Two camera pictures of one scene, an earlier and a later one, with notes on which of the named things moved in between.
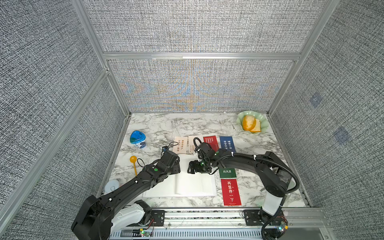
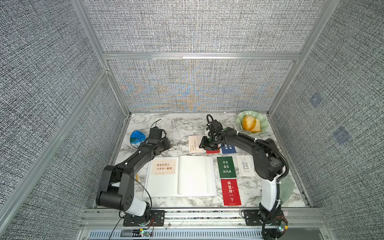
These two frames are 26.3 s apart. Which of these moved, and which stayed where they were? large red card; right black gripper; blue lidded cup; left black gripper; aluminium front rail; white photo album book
Moved: left black gripper; right black gripper
Stayed: white photo album book; aluminium front rail; blue lidded cup; large red card
